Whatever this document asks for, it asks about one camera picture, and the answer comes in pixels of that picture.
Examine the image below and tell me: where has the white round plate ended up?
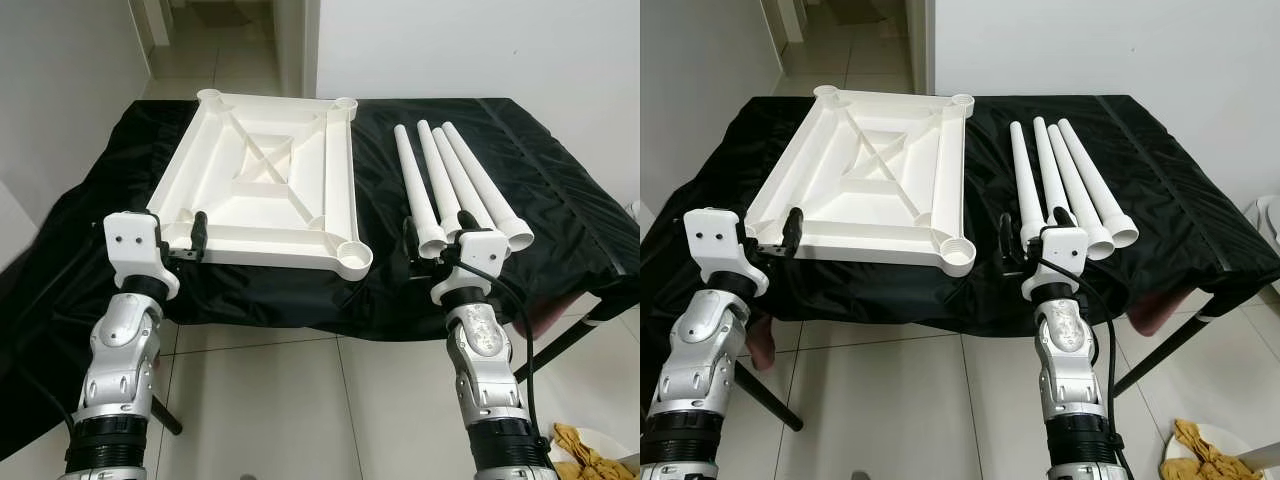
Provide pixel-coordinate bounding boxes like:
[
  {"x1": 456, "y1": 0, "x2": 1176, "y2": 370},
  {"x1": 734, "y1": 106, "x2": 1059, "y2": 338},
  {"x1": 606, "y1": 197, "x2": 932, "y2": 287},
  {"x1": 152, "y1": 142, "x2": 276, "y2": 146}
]
[
  {"x1": 545, "y1": 428, "x2": 641, "y2": 480},
  {"x1": 1162, "y1": 422, "x2": 1280, "y2": 480}
]

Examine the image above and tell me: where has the black table cloth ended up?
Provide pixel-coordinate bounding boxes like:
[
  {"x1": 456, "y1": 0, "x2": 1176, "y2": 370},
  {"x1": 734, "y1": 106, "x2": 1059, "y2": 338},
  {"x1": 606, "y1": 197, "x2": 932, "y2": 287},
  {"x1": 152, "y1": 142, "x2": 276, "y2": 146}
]
[
  {"x1": 0, "y1": 97, "x2": 641, "y2": 456},
  {"x1": 640, "y1": 95, "x2": 1266, "y2": 401}
]

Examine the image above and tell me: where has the yellow crumpled cloth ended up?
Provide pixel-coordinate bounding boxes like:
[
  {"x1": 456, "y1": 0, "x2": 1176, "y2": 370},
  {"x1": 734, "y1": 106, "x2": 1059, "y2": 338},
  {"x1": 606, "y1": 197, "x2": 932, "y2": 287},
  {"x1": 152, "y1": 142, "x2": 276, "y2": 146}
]
[
  {"x1": 1160, "y1": 420, "x2": 1263, "y2": 480},
  {"x1": 552, "y1": 423, "x2": 626, "y2": 480}
]

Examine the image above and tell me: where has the white plastic table leg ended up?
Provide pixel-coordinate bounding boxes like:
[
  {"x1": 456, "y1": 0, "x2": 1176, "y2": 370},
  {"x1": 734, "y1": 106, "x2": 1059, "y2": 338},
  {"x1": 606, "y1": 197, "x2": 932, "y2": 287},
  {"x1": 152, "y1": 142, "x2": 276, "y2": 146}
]
[
  {"x1": 1046, "y1": 124, "x2": 1115, "y2": 261},
  {"x1": 1033, "y1": 117, "x2": 1073, "y2": 229},
  {"x1": 1057, "y1": 118, "x2": 1140, "y2": 249},
  {"x1": 441, "y1": 121, "x2": 536, "y2": 252},
  {"x1": 431, "y1": 127, "x2": 506, "y2": 236},
  {"x1": 416, "y1": 120, "x2": 471, "y2": 241},
  {"x1": 393, "y1": 124, "x2": 449, "y2": 259},
  {"x1": 1009, "y1": 120, "x2": 1048, "y2": 251}
]

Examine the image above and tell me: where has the white plastic table top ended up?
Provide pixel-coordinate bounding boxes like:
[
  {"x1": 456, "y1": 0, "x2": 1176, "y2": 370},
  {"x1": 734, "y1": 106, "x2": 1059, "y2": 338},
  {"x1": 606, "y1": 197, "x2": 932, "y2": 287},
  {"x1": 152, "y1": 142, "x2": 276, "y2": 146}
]
[
  {"x1": 744, "y1": 85, "x2": 977, "y2": 279},
  {"x1": 146, "y1": 89, "x2": 374, "y2": 282}
]

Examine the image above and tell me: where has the white door frame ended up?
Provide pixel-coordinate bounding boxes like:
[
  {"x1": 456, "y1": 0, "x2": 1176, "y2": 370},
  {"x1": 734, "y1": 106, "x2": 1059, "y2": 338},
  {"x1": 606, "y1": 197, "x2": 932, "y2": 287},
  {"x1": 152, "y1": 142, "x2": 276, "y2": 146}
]
[
  {"x1": 270, "y1": 0, "x2": 321, "y2": 99},
  {"x1": 905, "y1": 0, "x2": 936, "y2": 96}
]

